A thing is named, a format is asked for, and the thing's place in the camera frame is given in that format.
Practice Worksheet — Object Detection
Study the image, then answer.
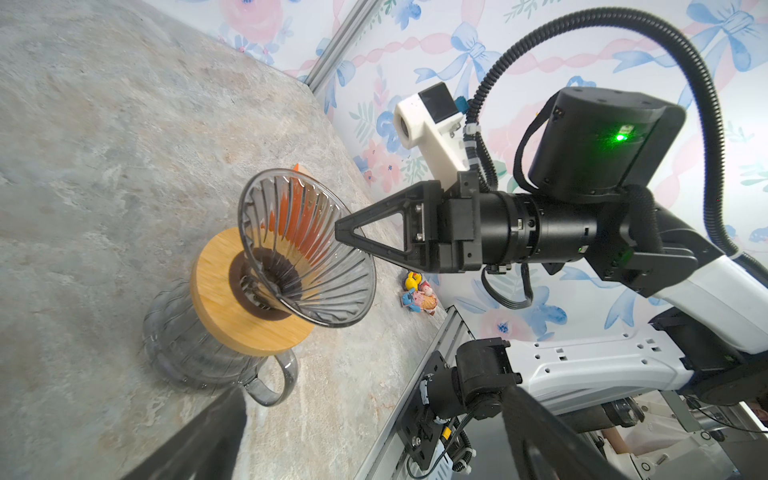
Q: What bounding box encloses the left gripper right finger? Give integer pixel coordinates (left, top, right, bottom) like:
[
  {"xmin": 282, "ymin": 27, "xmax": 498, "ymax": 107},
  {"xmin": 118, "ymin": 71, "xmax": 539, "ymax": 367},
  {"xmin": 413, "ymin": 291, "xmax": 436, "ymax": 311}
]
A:
[{"xmin": 502, "ymin": 386, "xmax": 625, "ymax": 479}]

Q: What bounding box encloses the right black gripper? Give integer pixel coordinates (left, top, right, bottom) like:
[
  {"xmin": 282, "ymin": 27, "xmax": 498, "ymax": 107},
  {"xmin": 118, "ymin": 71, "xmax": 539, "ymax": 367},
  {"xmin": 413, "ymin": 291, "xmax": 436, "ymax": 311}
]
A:
[{"xmin": 335, "ymin": 172, "xmax": 598, "ymax": 273}]

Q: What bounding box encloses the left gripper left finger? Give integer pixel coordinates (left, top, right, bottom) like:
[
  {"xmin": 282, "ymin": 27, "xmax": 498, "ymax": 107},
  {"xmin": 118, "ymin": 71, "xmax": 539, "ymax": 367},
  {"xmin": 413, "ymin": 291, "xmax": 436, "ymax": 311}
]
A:
[{"xmin": 125, "ymin": 389, "xmax": 247, "ymax": 479}]

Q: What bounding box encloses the grey glass dripper cone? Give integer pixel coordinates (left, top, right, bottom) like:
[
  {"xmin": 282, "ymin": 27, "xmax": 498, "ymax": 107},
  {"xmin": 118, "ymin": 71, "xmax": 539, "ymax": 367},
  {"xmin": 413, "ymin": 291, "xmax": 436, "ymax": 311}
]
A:
[{"xmin": 238, "ymin": 168, "xmax": 376, "ymax": 328}]

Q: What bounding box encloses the wooden dripper ring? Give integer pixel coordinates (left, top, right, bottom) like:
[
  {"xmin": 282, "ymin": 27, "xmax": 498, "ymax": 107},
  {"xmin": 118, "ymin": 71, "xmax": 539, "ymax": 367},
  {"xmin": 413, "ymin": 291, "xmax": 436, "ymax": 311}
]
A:
[{"xmin": 190, "ymin": 226, "xmax": 316, "ymax": 358}]

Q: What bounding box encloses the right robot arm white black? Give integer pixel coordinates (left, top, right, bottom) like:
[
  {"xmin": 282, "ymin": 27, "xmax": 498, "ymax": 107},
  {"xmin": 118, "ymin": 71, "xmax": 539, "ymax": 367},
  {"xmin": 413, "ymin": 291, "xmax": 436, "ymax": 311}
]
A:
[{"xmin": 335, "ymin": 83, "xmax": 767, "ymax": 414}]

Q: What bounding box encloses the orange coffee filter pack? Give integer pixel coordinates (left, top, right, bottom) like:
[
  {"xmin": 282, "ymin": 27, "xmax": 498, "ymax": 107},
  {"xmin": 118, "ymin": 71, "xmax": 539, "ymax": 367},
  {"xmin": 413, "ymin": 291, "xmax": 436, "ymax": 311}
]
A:
[{"xmin": 268, "ymin": 163, "xmax": 330, "ymax": 258}]

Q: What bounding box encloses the small colourful doll toy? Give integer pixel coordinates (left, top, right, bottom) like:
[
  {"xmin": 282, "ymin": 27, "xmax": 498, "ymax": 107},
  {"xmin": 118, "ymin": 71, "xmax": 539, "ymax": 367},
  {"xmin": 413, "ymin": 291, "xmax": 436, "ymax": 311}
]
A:
[{"xmin": 401, "ymin": 271, "xmax": 438, "ymax": 316}]

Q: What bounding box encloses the grey glass carafe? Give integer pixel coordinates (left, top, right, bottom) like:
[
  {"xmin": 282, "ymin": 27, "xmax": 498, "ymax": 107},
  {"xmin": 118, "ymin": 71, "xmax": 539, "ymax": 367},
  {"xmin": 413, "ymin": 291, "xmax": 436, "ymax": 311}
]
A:
[{"xmin": 143, "ymin": 279, "xmax": 299, "ymax": 407}]

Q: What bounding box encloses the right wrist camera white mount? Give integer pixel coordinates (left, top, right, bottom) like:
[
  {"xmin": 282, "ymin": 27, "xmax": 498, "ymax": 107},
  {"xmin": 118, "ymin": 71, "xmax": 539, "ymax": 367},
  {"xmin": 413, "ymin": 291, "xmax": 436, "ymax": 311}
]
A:
[{"xmin": 393, "ymin": 82, "xmax": 468, "ymax": 189}]

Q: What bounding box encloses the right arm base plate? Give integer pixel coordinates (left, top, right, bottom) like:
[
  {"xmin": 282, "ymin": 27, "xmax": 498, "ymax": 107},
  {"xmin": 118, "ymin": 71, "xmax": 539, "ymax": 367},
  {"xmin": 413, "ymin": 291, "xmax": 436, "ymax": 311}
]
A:
[{"xmin": 398, "ymin": 352, "xmax": 466, "ymax": 471}]

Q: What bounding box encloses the aluminium mounting rail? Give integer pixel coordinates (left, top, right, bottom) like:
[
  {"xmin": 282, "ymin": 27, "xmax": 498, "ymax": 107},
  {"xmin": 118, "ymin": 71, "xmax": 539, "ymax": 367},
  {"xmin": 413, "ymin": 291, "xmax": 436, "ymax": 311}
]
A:
[{"xmin": 354, "ymin": 305, "xmax": 474, "ymax": 480}]

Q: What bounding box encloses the black corrugated cable conduit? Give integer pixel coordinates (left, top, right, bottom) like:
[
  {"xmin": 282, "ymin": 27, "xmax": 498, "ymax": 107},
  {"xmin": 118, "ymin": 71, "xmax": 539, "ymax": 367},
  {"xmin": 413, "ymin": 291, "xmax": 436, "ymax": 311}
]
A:
[{"xmin": 464, "ymin": 7, "xmax": 768, "ymax": 289}]

